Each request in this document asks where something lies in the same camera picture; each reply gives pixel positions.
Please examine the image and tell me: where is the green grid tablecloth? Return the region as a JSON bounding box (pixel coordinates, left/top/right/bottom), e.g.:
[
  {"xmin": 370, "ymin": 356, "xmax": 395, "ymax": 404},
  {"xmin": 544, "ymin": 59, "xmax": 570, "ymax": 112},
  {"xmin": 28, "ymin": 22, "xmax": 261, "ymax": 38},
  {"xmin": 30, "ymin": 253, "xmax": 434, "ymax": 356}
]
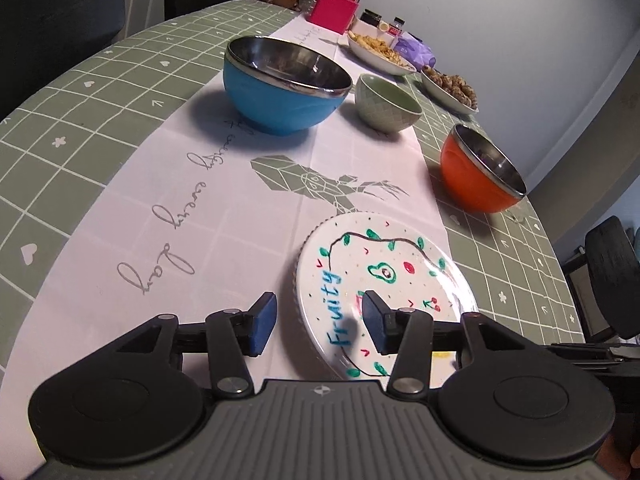
[{"xmin": 0, "ymin": 0, "xmax": 587, "ymax": 466}]

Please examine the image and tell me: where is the blue steel-lined bowl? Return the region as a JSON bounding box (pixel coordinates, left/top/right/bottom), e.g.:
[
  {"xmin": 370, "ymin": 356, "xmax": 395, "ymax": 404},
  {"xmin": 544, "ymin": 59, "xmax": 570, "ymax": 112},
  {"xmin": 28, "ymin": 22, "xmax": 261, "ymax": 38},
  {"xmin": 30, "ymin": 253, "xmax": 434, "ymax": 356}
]
[{"xmin": 222, "ymin": 36, "xmax": 354, "ymax": 136}]

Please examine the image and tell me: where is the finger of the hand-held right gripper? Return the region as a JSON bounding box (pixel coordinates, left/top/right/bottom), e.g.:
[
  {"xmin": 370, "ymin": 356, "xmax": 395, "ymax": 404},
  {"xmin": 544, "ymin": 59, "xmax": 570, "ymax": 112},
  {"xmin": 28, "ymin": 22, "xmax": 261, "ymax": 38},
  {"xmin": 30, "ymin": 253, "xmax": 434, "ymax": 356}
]
[{"xmin": 547, "ymin": 342, "xmax": 640, "ymax": 365}]

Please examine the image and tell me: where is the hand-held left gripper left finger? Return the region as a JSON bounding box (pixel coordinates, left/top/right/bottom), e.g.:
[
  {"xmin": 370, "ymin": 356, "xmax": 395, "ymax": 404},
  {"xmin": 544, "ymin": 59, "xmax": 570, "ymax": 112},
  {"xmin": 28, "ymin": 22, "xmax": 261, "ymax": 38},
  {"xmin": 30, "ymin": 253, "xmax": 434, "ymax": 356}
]
[{"xmin": 102, "ymin": 291, "xmax": 278, "ymax": 400}]

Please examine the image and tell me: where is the pink box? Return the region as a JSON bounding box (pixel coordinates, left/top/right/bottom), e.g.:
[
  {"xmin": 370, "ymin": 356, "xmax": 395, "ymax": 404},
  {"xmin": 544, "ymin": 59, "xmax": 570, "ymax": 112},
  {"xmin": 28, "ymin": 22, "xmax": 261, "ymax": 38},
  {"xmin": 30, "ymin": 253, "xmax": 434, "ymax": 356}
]
[{"xmin": 310, "ymin": 0, "xmax": 361, "ymax": 33}]

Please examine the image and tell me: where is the white plate of fried food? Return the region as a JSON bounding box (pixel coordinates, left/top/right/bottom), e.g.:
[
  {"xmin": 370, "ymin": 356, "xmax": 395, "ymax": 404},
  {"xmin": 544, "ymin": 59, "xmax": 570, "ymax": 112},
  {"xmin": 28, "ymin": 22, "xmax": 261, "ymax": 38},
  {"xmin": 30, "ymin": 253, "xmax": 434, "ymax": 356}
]
[{"xmin": 346, "ymin": 31, "xmax": 417, "ymax": 76}]

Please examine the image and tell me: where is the green ceramic bowl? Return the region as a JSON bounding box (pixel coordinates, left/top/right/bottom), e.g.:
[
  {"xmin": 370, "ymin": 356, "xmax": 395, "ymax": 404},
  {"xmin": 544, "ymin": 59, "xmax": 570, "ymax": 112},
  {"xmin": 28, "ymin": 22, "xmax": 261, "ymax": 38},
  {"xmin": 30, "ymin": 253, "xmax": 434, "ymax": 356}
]
[{"xmin": 355, "ymin": 74, "xmax": 423, "ymax": 134}]

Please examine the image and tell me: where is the white fruit-print plate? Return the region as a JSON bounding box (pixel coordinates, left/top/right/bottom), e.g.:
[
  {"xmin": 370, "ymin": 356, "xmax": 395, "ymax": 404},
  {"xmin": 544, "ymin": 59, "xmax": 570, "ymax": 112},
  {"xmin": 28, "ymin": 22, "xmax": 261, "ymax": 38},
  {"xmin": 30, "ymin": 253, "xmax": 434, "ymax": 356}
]
[{"xmin": 289, "ymin": 212, "xmax": 478, "ymax": 381}]

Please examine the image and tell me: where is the orange steel-lined bowl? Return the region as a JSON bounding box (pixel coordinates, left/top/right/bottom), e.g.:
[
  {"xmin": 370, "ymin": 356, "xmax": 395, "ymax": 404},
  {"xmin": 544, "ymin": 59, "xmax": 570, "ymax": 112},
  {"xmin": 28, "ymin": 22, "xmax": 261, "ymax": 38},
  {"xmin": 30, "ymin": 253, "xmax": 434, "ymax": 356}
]
[{"xmin": 440, "ymin": 124, "xmax": 527, "ymax": 213}]

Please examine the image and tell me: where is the white plate of brown balls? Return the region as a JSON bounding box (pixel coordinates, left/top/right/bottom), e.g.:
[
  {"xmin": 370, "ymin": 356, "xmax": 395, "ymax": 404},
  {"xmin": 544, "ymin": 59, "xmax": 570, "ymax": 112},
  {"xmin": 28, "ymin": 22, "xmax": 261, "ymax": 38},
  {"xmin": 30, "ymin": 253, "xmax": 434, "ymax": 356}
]
[{"xmin": 420, "ymin": 65, "xmax": 479, "ymax": 115}]

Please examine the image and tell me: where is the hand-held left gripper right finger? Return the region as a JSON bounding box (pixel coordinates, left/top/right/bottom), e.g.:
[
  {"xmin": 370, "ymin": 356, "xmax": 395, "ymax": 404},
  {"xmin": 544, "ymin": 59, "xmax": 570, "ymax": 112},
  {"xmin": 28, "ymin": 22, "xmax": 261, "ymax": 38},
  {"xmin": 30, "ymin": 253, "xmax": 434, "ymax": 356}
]
[{"xmin": 361, "ymin": 290, "xmax": 538, "ymax": 397}]

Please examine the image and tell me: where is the purple tissue pack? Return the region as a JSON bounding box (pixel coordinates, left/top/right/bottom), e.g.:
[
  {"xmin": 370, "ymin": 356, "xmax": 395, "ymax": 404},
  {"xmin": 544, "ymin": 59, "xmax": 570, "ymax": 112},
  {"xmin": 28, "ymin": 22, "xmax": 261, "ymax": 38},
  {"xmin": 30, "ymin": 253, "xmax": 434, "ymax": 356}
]
[{"xmin": 392, "ymin": 31, "xmax": 438, "ymax": 67}]

